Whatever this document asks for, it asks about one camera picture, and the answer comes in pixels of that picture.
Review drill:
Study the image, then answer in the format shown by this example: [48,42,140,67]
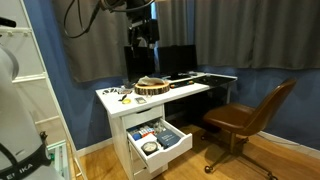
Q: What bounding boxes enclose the grey curtain left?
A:
[51,0,127,82]

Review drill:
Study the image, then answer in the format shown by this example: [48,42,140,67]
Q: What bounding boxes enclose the black 3x3 Rubik's cube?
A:
[140,128,150,137]

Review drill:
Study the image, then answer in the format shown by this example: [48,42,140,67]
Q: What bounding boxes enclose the crumpled beige cloth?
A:
[138,76,164,86]

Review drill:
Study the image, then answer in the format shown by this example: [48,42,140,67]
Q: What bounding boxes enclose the grey curtain right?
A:
[155,0,320,70]

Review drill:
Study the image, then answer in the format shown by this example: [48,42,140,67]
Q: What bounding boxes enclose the black desk mat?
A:
[194,75,234,87]

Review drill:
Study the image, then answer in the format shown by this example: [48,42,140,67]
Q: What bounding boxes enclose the white paper booklet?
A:
[135,134,157,147]

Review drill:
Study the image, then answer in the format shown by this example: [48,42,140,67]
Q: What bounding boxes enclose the white desk with drawers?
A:
[96,73,237,180]

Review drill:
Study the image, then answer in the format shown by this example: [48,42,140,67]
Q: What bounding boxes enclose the black monitor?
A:
[158,45,198,80]
[124,46,155,82]

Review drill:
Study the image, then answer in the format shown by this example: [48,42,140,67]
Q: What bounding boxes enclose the navy Berkeley Engineering notebook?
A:
[156,130,180,149]

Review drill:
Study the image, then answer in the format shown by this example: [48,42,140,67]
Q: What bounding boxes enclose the brown leather office chair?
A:
[203,78,297,180]

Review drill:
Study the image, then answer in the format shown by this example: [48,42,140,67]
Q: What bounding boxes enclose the grey curtain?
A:
[155,0,320,70]
[51,0,127,82]

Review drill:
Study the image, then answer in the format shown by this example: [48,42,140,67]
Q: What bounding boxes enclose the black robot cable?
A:
[63,0,158,39]

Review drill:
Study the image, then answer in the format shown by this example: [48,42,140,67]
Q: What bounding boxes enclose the grey duct tape roll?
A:
[142,141,158,155]

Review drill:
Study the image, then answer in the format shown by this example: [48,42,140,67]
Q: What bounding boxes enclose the open white drawer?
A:
[127,118,192,172]

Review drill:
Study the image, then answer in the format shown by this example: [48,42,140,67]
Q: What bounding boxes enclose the round wooden log slice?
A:
[134,82,170,95]

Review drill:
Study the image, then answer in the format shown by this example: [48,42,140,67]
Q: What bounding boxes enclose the right black monitor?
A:
[158,45,198,80]

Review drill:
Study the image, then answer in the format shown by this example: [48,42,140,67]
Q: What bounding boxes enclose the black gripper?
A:
[128,15,160,47]

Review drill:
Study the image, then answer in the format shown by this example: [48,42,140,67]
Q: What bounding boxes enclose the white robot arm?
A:
[0,46,65,180]

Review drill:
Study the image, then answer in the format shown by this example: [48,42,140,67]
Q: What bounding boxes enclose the left black monitor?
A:
[124,46,155,82]

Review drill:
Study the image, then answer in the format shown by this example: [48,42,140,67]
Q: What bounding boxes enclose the blue ball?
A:
[132,133,142,141]

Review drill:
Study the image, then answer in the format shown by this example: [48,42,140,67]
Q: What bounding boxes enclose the white shelf frame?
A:
[0,0,88,180]

